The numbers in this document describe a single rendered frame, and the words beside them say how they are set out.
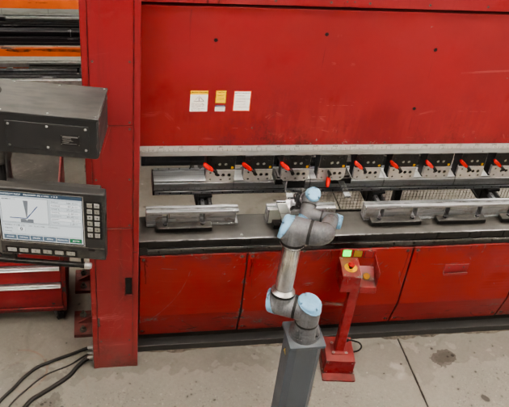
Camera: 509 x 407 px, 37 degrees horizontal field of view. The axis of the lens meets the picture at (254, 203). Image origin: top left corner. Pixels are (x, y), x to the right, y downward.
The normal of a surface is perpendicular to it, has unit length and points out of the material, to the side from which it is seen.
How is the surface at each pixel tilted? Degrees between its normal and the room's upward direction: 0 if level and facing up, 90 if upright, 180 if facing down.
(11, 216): 90
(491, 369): 0
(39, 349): 0
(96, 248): 90
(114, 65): 90
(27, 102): 0
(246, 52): 90
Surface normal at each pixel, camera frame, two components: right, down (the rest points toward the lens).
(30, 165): 0.10, -0.79
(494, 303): 0.14, 0.78
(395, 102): 0.17, 0.61
